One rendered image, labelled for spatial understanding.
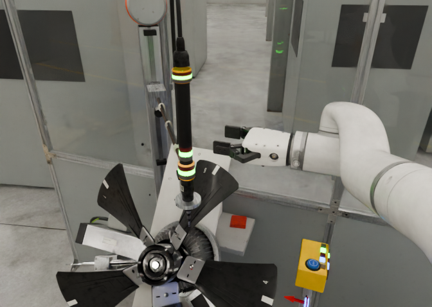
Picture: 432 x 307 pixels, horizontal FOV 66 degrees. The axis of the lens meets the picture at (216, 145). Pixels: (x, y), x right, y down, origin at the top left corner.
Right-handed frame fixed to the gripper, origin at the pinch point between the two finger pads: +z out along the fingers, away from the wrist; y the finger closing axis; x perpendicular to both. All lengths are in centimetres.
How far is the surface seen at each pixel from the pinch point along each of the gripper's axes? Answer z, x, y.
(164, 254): 17.8, -40.7, -2.5
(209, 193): 8.4, -26.3, 12.4
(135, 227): 32, -40, 5
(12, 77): 231, -46, 138
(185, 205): 9.6, -19.5, -3.0
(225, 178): 4.4, -21.8, 15.6
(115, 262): 40, -55, 1
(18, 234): 208, -165, 82
